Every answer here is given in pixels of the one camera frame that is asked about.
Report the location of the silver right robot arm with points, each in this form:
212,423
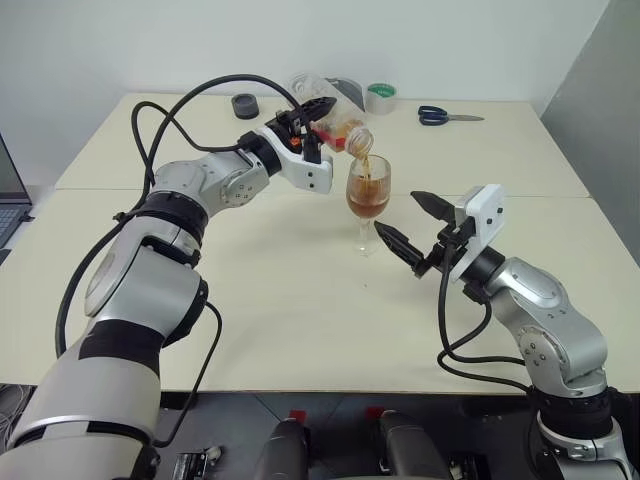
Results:
535,300

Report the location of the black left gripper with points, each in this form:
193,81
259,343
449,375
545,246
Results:
292,125

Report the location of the black bracket with white knob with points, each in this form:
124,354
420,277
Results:
200,462

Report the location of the red tag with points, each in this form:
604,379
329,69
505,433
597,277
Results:
374,413
298,416

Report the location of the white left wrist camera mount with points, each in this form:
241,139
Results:
310,175

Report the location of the clear plastic tea bottle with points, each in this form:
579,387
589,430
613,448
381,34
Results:
345,117

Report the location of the clear wine glass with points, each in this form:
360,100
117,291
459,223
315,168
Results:
367,200

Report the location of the black round cap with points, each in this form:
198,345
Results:
245,106

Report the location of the grey tape roll green core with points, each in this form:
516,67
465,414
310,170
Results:
381,100

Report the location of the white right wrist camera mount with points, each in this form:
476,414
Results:
482,210

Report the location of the dark rounded shape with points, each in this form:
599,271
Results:
282,452
412,450

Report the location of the grey laptop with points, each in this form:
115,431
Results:
9,205

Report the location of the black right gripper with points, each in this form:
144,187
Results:
450,245

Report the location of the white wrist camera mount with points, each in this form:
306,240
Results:
482,210
310,175

